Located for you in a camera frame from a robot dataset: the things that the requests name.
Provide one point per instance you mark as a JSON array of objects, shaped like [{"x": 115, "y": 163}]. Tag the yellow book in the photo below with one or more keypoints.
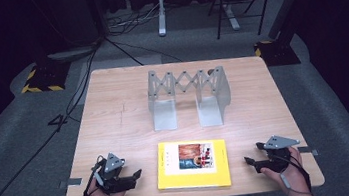
[{"x": 192, "y": 164}]

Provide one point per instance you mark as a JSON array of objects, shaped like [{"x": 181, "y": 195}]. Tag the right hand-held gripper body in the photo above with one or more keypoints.
[{"x": 277, "y": 156}]

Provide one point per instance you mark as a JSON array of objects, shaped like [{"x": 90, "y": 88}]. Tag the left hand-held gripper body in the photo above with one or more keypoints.
[{"x": 115, "y": 177}]

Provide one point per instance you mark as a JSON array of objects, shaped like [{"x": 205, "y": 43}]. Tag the grey metal expandable book rack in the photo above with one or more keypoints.
[{"x": 189, "y": 96}]

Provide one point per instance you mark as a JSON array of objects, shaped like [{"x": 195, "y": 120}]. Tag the black yellow striped stand base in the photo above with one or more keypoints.
[
  {"x": 277, "y": 52},
  {"x": 47, "y": 78}
]

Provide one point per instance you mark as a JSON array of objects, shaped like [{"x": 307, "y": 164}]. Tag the dark slanted stand pole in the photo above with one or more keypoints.
[{"x": 288, "y": 0}]

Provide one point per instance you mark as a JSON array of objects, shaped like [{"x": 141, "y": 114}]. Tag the person's right hand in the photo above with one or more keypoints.
[{"x": 291, "y": 177}]

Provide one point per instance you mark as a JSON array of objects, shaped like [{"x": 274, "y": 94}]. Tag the white desk frame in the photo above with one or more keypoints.
[{"x": 161, "y": 9}]

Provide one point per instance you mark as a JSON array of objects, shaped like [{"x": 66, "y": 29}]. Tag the grey tape strip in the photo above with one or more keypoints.
[
  {"x": 72, "y": 182},
  {"x": 307, "y": 150}
]

